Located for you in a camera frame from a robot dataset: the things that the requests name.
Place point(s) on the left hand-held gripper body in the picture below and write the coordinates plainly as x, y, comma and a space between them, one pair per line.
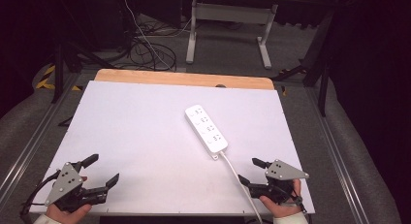
64, 183

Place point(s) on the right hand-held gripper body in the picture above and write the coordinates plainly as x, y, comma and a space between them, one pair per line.
282, 172

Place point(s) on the person's left hand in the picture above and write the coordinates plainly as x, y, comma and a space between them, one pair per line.
66, 216

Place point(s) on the person's right hand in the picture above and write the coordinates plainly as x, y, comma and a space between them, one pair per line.
281, 208

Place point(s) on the white power strip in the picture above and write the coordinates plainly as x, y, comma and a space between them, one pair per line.
205, 129

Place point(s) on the yellow black floor tape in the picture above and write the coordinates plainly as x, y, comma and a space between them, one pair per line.
47, 80

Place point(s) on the black metal stand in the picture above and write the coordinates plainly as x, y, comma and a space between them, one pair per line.
320, 72
59, 72

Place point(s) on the aluminium floor rail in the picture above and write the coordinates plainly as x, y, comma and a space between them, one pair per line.
29, 146
339, 159

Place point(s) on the white desk frame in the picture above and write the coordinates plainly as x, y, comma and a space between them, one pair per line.
229, 14

